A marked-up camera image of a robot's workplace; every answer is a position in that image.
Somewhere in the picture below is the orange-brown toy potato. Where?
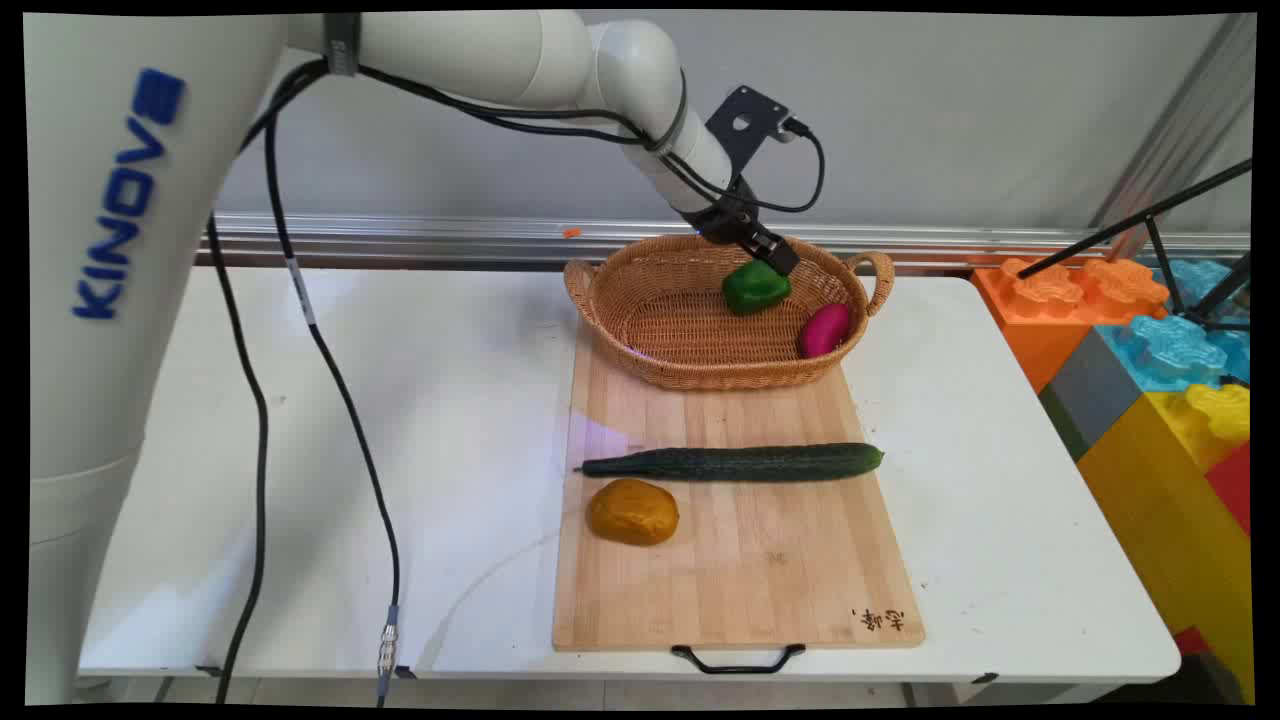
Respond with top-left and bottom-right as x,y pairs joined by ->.
586,478 -> 681,547

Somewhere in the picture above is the woven wicker basket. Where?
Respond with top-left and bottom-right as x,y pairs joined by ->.
563,232 -> 896,391

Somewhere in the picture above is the orange giant building block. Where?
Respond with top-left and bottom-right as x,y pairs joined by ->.
972,257 -> 1171,393

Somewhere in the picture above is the black cutting board handle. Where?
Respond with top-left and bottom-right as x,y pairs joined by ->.
670,643 -> 807,676

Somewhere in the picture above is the blue giant building block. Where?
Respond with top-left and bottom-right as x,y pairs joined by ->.
1095,258 -> 1251,393

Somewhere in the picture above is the black cable with metal connector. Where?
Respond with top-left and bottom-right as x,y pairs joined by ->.
262,75 -> 403,706

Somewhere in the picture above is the grey giant building block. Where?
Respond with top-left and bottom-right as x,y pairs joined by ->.
1038,328 -> 1143,462

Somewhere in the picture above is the wooden cutting board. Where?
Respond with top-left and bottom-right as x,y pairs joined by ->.
552,320 -> 926,653

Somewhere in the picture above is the dark green cucumber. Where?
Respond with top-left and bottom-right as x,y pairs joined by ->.
574,442 -> 886,484

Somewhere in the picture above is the black tripod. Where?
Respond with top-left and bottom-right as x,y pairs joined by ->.
1018,160 -> 1253,333

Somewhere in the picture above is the green toy bell pepper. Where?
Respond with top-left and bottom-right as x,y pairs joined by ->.
721,258 -> 793,317

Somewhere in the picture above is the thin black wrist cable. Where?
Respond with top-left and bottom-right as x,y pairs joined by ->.
355,64 -> 828,215

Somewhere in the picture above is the aluminium rail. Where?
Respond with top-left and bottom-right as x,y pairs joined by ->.
198,211 -> 1251,273

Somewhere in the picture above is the magenta toy eggplant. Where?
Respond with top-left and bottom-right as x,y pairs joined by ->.
797,302 -> 854,360

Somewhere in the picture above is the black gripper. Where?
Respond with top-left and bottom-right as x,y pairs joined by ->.
684,178 -> 802,277

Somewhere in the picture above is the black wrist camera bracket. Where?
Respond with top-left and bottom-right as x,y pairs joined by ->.
704,86 -> 803,167

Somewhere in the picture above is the thick black cable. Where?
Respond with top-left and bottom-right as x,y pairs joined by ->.
204,58 -> 336,706

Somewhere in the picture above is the yellow giant building block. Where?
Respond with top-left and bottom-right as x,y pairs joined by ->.
1078,383 -> 1256,701

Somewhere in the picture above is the red giant building block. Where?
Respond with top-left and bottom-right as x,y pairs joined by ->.
1205,443 -> 1252,537

